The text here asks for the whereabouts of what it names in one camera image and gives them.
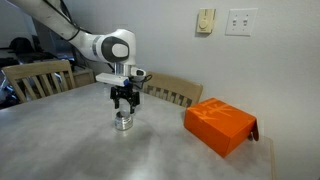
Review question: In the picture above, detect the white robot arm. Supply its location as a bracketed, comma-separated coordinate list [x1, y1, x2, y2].
[7, 0, 145, 114]

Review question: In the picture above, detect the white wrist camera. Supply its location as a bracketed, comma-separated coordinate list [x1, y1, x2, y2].
[96, 73, 129, 87]

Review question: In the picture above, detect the white double light switch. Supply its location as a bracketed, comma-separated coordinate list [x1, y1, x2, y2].
[225, 8, 258, 36]

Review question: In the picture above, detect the wooden chair at left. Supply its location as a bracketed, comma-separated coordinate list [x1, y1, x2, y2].
[2, 60, 76, 103]

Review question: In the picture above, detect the wooden chair by wall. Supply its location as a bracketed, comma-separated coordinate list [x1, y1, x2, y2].
[143, 72, 203, 107]

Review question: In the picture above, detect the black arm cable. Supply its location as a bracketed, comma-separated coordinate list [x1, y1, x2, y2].
[129, 73, 153, 90]

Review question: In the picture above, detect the orange cardboard box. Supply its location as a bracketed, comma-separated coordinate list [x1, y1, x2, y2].
[184, 98, 259, 157]

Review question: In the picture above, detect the silver jar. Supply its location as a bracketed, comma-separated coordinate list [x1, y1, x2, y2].
[115, 111, 133, 131]

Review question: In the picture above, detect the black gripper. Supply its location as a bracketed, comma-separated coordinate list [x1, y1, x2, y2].
[110, 86, 140, 114]

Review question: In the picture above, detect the beige wall thermostat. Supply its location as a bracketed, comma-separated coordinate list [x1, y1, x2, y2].
[197, 8, 216, 34]

